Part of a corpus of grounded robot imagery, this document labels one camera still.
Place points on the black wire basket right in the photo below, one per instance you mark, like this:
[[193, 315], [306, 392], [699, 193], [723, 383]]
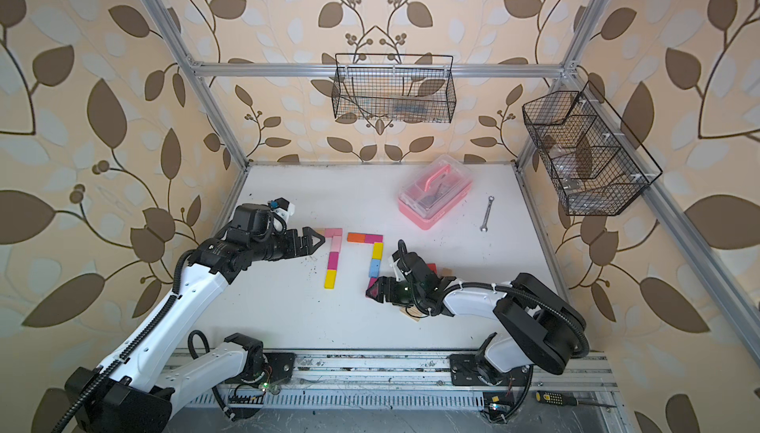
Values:
[[596, 166]]

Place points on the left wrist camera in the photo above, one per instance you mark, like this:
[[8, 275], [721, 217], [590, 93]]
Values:
[[282, 208]]

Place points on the black wire basket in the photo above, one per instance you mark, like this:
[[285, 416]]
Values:
[[413, 88], [596, 166]]

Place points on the black wire basket back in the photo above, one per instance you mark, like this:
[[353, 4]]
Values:
[[413, 88]]

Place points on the thin yellow block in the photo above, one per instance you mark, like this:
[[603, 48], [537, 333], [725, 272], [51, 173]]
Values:
[[330, 280]]

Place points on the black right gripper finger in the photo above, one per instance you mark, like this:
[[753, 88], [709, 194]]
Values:
[[383, 283], [386, 297]]

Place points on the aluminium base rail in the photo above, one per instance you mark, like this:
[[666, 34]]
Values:
[[406, 380]]

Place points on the ridged wood block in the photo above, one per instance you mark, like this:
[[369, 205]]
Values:
[[409, 314]]

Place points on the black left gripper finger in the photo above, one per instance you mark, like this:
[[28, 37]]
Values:
[[308, 249], [312, 237]]

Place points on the yellow black screwdriver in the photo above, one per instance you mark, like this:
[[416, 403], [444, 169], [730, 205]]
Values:
[[563, 399]]

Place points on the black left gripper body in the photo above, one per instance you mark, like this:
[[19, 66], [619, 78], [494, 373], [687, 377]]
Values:
[[273, 246]]

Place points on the pink plastic storage box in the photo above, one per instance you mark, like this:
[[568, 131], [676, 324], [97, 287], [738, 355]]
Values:
[[434, 192]]

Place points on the dark pink block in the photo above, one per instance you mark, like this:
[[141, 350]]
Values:
[[333, 261]]

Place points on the orange block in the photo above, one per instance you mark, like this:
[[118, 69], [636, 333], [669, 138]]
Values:
[[354, 237]]

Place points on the light pink block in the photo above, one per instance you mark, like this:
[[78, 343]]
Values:
[[336, 243]]

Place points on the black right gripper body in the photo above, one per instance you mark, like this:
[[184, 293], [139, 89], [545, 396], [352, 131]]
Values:
[[407, 293]]

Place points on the silver wrench on table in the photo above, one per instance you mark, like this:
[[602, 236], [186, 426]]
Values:
[[484, 225]]

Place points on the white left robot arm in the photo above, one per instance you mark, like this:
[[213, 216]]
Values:
[[129, 391]]

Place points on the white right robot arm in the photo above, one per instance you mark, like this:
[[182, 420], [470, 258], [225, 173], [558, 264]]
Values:
[[541, 330]]

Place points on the aluminium frame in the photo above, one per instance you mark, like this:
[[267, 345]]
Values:
[[741, 314]]

